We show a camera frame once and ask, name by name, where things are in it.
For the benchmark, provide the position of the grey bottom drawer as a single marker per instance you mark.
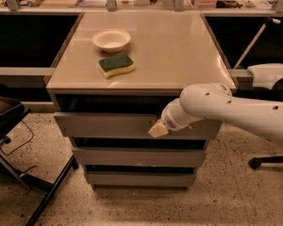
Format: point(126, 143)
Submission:
point(125, 179)

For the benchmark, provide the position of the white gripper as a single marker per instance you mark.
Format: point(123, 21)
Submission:
point(169, 121)

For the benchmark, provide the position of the grey drawer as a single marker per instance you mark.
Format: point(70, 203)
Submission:
point(125, 179)
point(139, 157)
point(114, 125)

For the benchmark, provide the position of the grey middle drawer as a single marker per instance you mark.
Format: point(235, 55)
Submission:
point(139, 157)

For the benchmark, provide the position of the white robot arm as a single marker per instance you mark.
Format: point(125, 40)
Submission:
point(215, 102)

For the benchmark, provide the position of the green and yellow sponge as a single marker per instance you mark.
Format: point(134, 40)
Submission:
point(114, 65)

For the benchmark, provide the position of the grey drawer cabinet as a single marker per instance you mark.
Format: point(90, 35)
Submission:
point(170, 51)

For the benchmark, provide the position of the black chair left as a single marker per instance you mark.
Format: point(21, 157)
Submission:
point(31, 170)

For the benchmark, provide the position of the grey top drawer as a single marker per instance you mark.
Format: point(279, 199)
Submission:
point(114, 125)

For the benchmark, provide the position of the black office chair base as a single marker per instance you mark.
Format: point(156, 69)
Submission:
point(256, 162)

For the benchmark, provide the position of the white paper bowl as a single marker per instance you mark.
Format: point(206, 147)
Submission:
point(111, 40)

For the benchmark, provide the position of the white robot base shell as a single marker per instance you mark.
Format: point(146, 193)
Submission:
point(266, 75)

